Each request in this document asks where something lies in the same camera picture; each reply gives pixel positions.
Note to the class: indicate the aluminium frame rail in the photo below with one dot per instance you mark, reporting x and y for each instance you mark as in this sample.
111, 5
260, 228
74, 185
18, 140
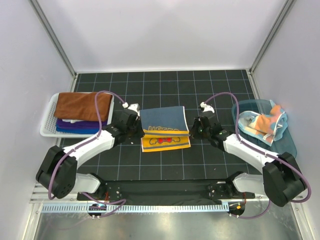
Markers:
40, 193

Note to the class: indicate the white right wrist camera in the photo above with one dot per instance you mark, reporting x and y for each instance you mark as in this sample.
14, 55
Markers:
206, 109

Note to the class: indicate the blue folded towel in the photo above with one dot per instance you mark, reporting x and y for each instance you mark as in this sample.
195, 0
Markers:
81, 131

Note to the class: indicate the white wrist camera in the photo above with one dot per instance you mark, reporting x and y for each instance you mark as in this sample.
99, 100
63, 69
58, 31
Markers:
135, 107
206, 109

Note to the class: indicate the blue plastic basin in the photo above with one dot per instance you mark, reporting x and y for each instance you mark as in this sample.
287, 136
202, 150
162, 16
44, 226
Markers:
285, 144

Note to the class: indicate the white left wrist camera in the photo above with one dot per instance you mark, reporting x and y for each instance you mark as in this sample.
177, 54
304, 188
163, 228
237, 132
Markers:
135, 107

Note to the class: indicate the white folded towel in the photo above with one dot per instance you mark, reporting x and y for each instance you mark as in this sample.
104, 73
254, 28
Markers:
72, 121

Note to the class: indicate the white slotted cable duct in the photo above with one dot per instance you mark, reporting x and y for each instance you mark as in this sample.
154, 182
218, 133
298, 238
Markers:
90, 207

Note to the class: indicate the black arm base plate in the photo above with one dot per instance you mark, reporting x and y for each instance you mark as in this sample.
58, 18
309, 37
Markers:
201, 192

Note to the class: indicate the multicolour striped towel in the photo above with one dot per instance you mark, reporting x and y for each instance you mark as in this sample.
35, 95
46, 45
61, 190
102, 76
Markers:
267, 128

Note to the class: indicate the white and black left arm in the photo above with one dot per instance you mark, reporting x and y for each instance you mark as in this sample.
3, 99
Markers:
58, 171

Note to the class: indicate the yellow and blue cat towel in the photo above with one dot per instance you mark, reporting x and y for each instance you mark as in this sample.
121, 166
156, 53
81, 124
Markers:
165, 129

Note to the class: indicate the white plastic basket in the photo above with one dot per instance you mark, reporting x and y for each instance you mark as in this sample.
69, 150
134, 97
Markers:
48, 124

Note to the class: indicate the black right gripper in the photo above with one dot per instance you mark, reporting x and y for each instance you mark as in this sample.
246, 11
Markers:
194, 133

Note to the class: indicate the brown towel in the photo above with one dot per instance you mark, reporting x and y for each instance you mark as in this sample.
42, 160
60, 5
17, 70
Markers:
81, 106

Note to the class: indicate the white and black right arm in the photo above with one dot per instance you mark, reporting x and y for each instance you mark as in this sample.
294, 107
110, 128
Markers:
279, 178

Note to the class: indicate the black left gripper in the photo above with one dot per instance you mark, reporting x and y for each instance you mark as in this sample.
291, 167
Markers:
140, 133

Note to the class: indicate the purple folded towel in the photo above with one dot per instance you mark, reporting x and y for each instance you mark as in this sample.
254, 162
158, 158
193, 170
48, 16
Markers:
68, 125

